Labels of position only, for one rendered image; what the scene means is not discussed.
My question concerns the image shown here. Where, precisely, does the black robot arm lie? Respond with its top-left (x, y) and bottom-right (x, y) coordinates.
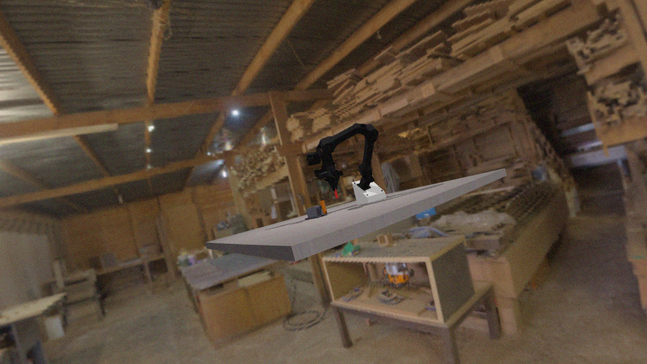
top-left (306, 123), bottom-right (379, 191)

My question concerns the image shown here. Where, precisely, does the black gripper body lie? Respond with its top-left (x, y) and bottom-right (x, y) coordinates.
top-left (318, 160), bottom-right (343, 179)

